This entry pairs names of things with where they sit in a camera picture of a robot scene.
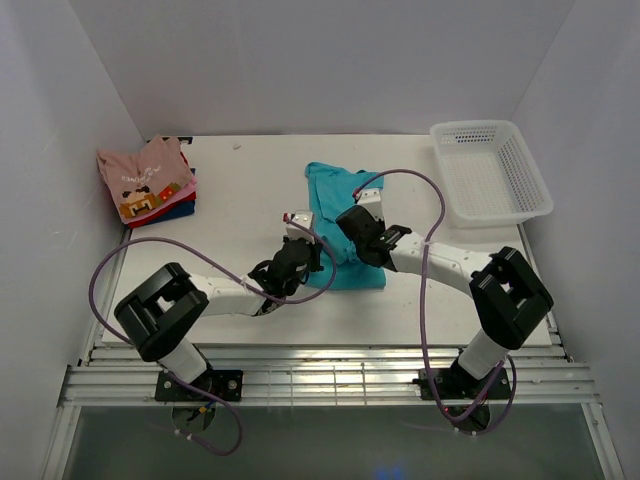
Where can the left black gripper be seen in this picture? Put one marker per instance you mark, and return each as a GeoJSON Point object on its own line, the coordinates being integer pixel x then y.
{"type": "Point", "coordinates": [314, 251]}

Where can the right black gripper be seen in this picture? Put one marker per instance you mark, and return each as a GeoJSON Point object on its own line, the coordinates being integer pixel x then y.
{"type": "Point", "coordinates": [380, 222]}

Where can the teal t-shirt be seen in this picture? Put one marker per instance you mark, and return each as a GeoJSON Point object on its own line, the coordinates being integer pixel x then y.
{"type": "Point", "coordinates": [330, 191]}

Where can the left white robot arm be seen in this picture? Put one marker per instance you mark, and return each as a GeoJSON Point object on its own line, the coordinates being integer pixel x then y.
{"type": "Point", "coordinates": [160, 312]}

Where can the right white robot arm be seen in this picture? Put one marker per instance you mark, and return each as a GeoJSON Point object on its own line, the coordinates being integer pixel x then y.
{"type": "Point", "coordinates": [509, 297]}

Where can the blue folded t-shirt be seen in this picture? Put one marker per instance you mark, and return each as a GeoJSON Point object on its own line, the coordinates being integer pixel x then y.
{"type": "Point", "coordinates": [176, 210]}

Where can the pink folded t-shirt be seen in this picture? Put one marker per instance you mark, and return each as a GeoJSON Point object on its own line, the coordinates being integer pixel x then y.
{"type": "Point", "coordinates": [173, 192]}

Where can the white plastic basket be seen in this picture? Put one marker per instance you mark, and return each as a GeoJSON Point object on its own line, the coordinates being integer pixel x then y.
{"type": "Point", "coordinates": [489, 176]}

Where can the beige folded t-shirt with print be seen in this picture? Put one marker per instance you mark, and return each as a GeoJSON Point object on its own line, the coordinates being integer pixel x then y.
{"type": "Point", "coordinates": [134, 179]}

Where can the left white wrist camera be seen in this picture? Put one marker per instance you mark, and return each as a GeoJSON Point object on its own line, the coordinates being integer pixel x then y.
{"type": "Point", "coordinates": [299, 226]}

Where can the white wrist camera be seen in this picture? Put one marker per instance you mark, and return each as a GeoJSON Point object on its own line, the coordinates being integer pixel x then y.
{"type": "Point", "coordinates": [371, 200]}
{"type": "Point", "coordinates": [299, 226]}

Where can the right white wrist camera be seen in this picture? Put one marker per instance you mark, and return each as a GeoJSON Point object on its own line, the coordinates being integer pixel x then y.
{"type": "Point", "coordinates": [371, 200]}

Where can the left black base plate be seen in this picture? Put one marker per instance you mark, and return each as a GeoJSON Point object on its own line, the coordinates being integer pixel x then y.
{"type": "Point", "coordinates": [226, 384]}

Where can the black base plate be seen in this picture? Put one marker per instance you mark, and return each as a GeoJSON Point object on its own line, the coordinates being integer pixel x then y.
{"type": "Point", "coordinates": [226, 384]}
{"type": "Point", "coordinates": [455, 384]}

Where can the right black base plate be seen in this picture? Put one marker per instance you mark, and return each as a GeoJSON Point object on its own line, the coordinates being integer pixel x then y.
{"type": "Point", "coordinates": [455, 384]}

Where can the aluminium rail frame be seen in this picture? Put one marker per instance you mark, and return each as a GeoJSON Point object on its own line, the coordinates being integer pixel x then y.
{"type": "Point", "coordinates": [335, 413]}

